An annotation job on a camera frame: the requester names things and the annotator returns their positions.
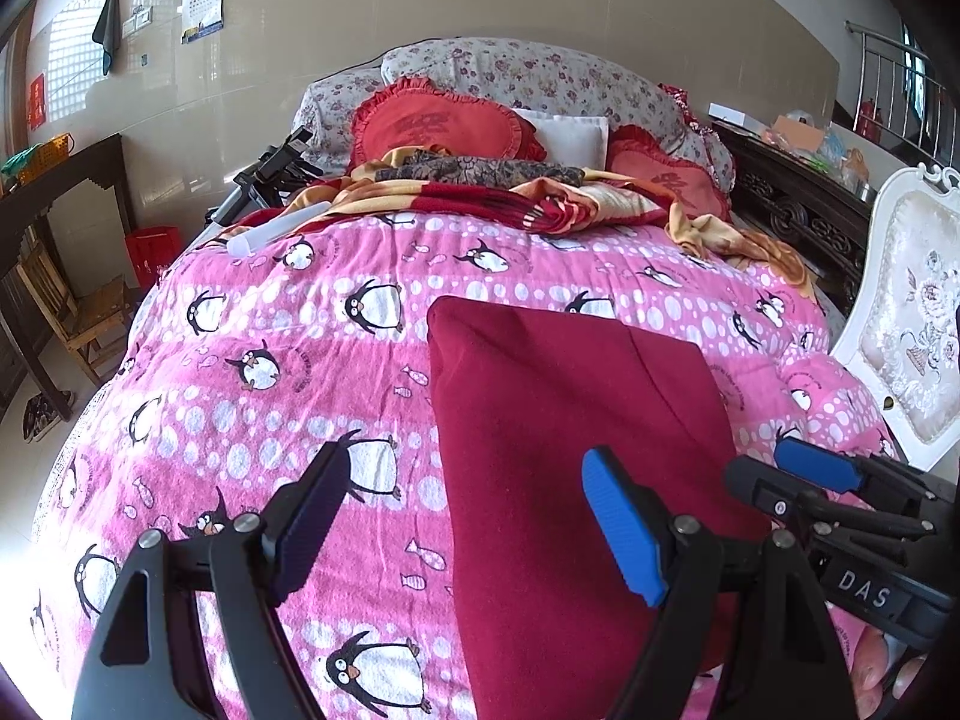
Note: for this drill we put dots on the wooden chair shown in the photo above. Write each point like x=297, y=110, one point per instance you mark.
x=92, y=327

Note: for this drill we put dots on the floral print quilt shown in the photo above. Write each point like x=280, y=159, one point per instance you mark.
x=514, y=73

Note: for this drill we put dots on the dark hanging cloth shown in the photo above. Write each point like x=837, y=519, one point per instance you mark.
x=107, y=33

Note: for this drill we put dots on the black tripod stand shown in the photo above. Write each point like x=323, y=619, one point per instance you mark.
x=279, y=174

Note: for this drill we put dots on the red wall paper decoration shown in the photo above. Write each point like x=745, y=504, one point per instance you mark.
x=36, y=105

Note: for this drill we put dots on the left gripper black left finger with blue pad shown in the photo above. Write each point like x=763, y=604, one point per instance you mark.
x=146, y=657

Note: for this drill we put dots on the white small pillow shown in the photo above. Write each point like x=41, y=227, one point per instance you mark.
x=570, y=140

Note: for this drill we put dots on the person's right hand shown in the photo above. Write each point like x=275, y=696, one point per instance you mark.
x=871, y=666

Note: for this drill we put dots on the white plastic tube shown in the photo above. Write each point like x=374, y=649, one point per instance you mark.
x=257, y=238

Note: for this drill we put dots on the red plastic bin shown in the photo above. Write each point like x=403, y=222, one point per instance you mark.
x=151, y=250

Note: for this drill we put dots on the metal stair railing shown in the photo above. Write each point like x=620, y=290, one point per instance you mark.
x=901, y=105

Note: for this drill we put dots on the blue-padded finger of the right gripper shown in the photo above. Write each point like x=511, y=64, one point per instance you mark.
x=849, y=473

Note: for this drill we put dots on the pair of slippers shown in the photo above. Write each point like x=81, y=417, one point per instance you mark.
x=39, y=418

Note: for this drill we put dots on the dark red fleece sweater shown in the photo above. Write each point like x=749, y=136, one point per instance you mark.
x=547, y=625

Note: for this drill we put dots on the dark carved wooden headboard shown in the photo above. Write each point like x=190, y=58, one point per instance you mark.
x=827, y=224

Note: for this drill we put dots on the pink penguin print blanket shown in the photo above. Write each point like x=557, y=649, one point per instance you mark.
x=238, y=370

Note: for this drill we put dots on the dark wooden table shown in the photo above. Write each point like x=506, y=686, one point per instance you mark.
x=102, y=163

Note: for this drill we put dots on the red orange patterned blanket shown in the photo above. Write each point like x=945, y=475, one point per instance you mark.
x=542, y=198

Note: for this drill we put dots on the clutter on bedside shelf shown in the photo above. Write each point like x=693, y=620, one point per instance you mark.
x=824, y=150

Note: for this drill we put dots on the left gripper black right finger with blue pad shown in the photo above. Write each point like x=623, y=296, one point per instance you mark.
x=784, y=659

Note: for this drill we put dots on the yellow basket on table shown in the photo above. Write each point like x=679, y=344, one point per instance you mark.
x=30, y=163

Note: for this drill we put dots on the white upholstered floral chair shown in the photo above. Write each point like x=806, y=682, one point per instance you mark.
x=901, y=338

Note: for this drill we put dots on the red heart-shaped ruffled pillow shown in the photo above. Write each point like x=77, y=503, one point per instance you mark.
x=413, y=112

